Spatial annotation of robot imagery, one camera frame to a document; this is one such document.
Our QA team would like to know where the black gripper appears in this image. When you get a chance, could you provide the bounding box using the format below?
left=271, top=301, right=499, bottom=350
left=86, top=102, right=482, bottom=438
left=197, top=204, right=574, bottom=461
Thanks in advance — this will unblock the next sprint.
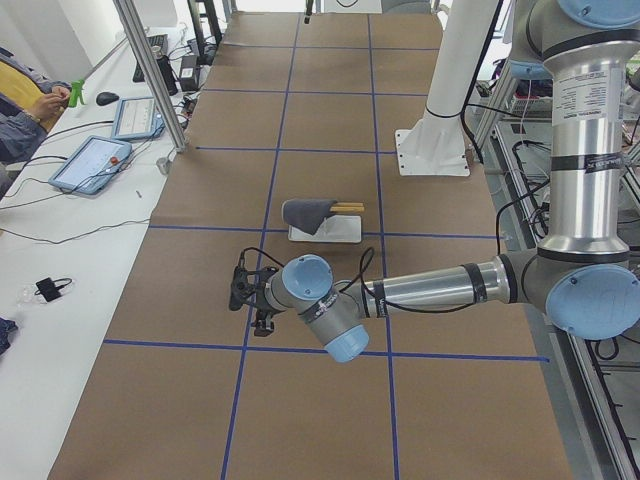
left=249, top=267, right=278, bottom=336

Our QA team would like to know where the grey towel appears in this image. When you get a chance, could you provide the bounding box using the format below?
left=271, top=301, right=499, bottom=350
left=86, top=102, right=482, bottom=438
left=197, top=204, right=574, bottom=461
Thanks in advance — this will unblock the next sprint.
left=281, top=198, right=338, bottom=235

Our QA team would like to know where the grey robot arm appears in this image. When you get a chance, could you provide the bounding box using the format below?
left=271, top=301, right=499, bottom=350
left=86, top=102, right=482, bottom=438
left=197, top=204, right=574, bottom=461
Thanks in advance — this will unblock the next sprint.
left=229, top=1, right=639, bottom=362

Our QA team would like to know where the blue teach pendant tablet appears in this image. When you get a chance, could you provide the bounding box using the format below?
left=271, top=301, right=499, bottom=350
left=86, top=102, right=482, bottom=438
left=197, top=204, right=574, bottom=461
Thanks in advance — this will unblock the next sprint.
left=111, top=97, right=164, bottom=141
left=48, top=136, right=133, bottom=195

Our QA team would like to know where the black power adapter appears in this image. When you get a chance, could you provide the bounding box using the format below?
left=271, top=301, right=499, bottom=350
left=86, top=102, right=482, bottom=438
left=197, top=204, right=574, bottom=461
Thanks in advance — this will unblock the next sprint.
left=178, top=55, right=201, bottom=92

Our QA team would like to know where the black computer mouse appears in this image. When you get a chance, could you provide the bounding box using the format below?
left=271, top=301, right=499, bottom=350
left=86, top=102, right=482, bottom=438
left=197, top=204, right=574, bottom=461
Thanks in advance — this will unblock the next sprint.
left=95, top=91, right=120, bottom=106

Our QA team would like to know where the black keyboard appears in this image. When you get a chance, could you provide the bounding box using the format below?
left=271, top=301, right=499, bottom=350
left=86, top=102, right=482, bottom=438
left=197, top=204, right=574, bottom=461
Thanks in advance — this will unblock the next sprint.
left=132, top=33, right=170, bottom=84

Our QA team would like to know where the green figurine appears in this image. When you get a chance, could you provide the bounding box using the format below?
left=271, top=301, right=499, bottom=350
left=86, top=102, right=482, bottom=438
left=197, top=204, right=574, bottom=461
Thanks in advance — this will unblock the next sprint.
left=68, top=79, right=85, bottom=108

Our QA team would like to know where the seated person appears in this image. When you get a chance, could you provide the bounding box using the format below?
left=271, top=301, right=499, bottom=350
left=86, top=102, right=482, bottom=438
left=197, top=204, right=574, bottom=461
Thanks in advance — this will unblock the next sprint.
left=1, top=48, right=71, bottom=196

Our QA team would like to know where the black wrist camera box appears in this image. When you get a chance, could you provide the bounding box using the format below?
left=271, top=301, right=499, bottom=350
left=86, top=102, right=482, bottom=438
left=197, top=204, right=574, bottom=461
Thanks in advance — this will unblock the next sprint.
left=228, top=265, right=255, bottom=311

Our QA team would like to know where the white rack base plate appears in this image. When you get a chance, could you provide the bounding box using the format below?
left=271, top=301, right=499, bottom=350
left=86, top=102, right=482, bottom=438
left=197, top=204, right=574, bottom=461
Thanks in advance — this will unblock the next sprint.
left=288, top=215, right=362, bottom=244

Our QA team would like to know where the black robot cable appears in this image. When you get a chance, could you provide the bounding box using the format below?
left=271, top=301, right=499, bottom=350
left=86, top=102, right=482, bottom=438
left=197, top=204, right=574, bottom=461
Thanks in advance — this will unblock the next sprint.
left=238, top=179, right=556, bottom=314

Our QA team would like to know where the black table cable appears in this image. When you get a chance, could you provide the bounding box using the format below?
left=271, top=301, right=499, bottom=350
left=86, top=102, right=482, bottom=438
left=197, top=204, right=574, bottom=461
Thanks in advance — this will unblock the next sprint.
left=0, top=114, right=176, bottom=246

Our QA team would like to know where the black binder clip strap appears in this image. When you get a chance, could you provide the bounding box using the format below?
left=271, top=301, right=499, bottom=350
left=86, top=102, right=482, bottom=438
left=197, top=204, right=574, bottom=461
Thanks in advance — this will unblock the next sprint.
left=34, top=276, right=74, bottom=303

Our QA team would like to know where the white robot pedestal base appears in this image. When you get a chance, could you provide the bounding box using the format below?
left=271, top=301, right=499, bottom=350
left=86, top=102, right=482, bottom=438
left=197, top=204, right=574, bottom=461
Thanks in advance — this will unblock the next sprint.
left=395, top=0, right=502, bottom=177

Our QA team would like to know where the black camera stand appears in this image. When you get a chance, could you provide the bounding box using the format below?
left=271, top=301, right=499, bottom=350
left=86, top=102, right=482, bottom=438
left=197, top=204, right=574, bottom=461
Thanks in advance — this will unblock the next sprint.
left=304, top=0, right=315, bottom=25

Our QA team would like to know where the aluminium frame post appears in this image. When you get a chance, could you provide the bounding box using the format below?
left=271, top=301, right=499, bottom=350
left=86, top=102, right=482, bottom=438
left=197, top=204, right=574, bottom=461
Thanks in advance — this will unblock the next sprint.
left=113, top=0, right=186, bottom=153

